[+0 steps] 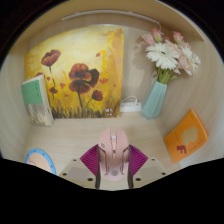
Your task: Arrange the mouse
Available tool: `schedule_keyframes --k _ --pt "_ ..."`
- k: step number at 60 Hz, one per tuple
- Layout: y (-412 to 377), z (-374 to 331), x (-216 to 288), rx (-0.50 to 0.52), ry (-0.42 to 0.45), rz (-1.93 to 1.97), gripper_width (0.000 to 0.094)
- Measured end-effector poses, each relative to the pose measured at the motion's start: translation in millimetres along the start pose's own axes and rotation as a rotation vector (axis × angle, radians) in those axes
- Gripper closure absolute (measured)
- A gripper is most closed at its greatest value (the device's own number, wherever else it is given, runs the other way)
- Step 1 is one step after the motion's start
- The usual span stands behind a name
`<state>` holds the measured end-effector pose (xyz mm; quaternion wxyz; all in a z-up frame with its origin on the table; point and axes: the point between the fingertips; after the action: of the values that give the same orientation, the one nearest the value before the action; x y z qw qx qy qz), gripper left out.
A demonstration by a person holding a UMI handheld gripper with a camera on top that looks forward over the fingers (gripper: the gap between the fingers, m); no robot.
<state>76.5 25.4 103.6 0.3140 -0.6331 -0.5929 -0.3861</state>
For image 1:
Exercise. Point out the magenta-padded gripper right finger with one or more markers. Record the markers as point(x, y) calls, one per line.
point(138, 163)

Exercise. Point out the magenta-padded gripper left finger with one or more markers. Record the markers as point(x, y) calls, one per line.
point(88, 163)

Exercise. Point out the pink computer mouse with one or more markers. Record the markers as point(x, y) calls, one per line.
point(113, 150)

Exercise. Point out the round blue-rimmed cartoon mouse pad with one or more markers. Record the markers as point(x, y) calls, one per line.
point(41, 161)

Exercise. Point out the orange covered book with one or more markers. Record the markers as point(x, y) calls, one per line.
point(186, 136)

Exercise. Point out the white power strip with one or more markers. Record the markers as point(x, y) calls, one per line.
point(130, 107)

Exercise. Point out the teal faceted vase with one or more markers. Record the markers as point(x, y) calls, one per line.
point(155, 100)

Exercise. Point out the green covered book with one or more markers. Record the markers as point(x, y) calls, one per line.
point(35, 100)

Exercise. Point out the yellow poppy flower painting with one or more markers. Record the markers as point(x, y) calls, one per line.
point(83, 60)

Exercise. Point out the pink and white flower bouquet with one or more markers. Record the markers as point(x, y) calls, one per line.
point(165, 55)

